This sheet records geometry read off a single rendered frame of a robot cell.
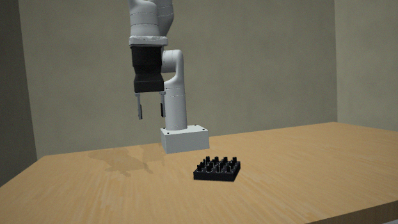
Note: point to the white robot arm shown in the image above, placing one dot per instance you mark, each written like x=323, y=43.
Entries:
x=145, y=12

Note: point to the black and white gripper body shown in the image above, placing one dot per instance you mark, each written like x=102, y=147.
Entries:
x=146, y=47

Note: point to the black knob box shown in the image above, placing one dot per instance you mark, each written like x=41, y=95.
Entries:
x=217, y=170

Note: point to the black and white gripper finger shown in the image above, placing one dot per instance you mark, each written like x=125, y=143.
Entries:
x=163, y=114
x=139, y=105

